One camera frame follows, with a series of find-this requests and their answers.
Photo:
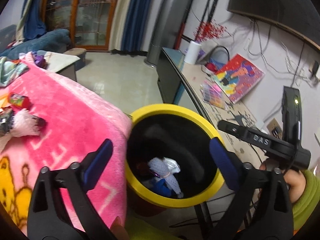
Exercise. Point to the blue curtain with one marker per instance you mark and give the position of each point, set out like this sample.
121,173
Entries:
30,25
128,25

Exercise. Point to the black wall television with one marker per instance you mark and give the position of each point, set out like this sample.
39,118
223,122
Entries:
298,17

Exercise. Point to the left blue curtain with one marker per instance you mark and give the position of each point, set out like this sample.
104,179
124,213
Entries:
30,25

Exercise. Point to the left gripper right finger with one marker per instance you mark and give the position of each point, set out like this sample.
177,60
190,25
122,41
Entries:
273,217

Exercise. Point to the white coffee table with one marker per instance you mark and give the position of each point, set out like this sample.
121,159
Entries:
62,64

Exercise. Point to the yellow rimmed black trash bin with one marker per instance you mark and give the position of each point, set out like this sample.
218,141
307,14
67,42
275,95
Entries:
177,133

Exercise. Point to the blue rubber glove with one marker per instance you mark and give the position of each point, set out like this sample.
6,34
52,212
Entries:
160,187

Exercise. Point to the blue fabric sofa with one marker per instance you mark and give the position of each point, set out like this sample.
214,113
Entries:
56,41

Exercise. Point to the red candy tube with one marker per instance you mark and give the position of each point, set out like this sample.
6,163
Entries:
19,101

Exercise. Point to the right hand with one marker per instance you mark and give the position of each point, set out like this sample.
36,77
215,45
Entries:
296,182

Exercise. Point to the tv cabinet counter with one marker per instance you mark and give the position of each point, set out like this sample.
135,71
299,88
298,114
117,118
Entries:
180,83

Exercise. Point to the wooden glass sliding door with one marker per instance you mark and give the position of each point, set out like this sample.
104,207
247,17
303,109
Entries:
89,21

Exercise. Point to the purple-white foam net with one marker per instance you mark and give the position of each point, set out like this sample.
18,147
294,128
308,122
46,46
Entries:
166,172

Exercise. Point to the white printed plastic bag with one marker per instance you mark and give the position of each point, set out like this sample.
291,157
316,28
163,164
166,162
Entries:
172,165

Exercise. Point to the black green snack bag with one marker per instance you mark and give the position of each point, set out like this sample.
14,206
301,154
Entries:
6,120

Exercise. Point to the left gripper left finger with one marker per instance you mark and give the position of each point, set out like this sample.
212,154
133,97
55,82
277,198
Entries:
48,217

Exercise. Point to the green sleeve forearm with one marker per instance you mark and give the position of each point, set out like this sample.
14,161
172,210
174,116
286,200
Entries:
307,203

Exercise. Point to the white foam fruit net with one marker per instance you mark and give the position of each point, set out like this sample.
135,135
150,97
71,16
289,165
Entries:
26,124

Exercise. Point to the red berry branches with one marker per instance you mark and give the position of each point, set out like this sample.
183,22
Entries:
208,31

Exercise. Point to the purple plastic item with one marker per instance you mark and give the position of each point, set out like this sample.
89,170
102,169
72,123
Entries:
39,58

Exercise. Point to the right blue curtain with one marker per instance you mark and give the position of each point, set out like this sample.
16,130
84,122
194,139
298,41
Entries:
128,25

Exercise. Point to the light blue printed quilt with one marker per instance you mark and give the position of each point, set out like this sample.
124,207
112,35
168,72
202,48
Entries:
11,71

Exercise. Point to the left hand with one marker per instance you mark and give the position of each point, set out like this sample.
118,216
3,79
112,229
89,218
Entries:
118,230

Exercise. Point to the bead colour tray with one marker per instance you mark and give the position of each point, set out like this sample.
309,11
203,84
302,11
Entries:
212,94

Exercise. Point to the pink cartoon fleece blanket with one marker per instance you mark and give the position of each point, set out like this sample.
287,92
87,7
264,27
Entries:
78,121

